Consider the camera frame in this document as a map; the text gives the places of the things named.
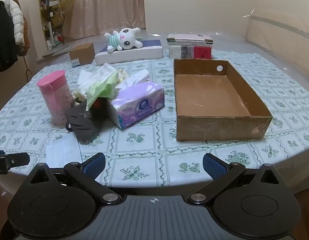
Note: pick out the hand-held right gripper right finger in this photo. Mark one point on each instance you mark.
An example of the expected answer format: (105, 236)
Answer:
(214, 166)

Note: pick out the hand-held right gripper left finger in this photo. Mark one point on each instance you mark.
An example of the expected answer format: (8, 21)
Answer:
(94, 166)

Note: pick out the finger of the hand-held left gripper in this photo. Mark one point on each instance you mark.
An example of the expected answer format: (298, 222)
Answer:
(14, 160)

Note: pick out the pale disposable face mask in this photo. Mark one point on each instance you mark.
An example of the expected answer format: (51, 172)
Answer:
(64, 153)

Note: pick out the black face mask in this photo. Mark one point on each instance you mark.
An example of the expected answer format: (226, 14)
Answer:
(82, 122)

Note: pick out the black cloth with red heart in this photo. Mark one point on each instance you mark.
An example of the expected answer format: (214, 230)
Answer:
(99, 107)

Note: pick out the green cloth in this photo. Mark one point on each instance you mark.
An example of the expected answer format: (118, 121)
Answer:
(102, 87)

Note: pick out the pale yellow towel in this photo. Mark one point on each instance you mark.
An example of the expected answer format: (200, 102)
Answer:
(123, 76)

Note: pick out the pink tumbler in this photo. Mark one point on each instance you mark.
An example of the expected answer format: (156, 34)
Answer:
(54, 97)

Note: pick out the purple tissue pack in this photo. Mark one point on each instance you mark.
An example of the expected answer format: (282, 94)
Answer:
(139, 100)

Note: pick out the clothes rack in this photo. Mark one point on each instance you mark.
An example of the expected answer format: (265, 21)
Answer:
(27, 67)

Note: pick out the small closed cardboard box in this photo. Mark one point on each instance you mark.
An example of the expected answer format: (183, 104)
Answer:
(82, 53)

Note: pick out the white flat box blue top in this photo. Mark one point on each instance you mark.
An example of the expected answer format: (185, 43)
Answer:
(134, 53)

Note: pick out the black jacket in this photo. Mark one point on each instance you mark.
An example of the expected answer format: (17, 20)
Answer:
(3, 37)

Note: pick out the orange brown jacket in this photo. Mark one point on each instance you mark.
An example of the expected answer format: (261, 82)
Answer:
(25, 37)

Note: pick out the white rabbit plush toy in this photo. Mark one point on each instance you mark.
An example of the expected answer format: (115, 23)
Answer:
(124, 40)

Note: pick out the white puffer jacket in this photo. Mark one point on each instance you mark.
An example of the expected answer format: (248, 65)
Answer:
(17, 22)

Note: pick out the plastic wrapped headboard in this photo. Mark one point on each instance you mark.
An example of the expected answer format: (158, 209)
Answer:
(282, 30)

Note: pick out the yellow green bookshelf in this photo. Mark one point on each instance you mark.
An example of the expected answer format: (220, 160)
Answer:
(45, 10)

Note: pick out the standing fan in plastic cover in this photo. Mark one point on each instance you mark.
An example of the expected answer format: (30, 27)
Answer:
(69, 10)

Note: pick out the beige patterned curtain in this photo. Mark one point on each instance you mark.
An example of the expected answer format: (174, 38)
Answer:
(107, 5)

